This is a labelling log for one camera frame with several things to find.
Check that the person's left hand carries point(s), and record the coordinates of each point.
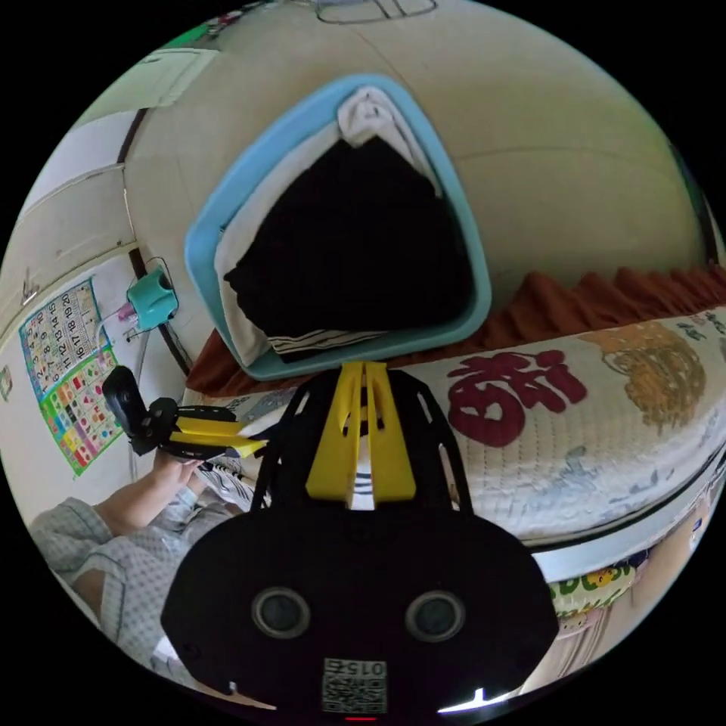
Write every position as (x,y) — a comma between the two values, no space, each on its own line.
(178,479)

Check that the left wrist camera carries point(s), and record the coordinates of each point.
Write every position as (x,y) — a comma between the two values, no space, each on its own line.
(122,397)

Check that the light blue basket with clothes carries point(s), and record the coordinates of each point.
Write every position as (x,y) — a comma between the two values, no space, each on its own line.
(195,255)

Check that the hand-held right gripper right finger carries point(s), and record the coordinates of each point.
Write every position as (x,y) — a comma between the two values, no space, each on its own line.
(391,459)

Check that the person's body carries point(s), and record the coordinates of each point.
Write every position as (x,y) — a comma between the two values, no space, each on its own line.
(130,573)

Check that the colourful wall chart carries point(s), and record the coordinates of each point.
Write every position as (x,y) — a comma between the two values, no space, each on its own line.
(74,385)

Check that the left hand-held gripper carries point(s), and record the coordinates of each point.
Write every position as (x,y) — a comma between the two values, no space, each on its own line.
(156,422)

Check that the teal plastic wall holder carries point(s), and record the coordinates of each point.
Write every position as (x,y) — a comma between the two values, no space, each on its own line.
(150,298)

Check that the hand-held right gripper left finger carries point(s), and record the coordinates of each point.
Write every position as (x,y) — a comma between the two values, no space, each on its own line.
(334,448)

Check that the bed with printed quilt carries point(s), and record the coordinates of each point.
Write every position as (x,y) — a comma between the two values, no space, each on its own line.
(539,459)

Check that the person's left forearm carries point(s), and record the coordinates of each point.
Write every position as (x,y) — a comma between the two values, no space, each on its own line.
(133,507)

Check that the striped short sleeve shirt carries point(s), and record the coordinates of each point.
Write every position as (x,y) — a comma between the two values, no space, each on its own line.
(363,490)

